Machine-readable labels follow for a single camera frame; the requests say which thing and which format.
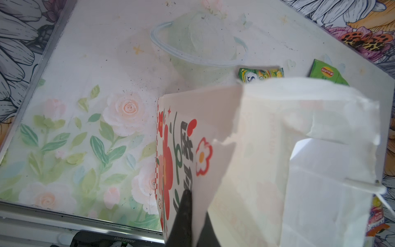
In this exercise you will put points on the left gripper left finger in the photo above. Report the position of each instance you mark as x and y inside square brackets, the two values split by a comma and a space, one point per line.
[181, 233]

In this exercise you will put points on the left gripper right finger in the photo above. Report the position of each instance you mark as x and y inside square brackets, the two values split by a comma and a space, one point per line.
[207, 237]

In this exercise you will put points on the white paper bag red flower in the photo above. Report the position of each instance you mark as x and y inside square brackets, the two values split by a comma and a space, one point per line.
[286, 162]

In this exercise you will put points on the magenta snack bag yellow letters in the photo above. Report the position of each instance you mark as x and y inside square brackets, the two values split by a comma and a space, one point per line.
[376, 223]

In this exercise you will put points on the green Lays chips bag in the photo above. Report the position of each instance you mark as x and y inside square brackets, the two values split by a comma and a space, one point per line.
[324, 71]

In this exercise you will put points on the Fox's spring tea candy bag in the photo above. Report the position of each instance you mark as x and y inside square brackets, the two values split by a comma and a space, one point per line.
[247, 75]

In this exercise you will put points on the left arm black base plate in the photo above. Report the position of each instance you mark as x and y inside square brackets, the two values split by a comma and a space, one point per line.
[92, 239]

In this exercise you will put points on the aluminium front rail frame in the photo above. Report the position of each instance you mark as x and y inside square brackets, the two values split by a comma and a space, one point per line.
[24, 226]

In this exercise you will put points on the left aluminium corner post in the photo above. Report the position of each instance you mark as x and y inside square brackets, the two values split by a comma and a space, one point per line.
[30, 32]

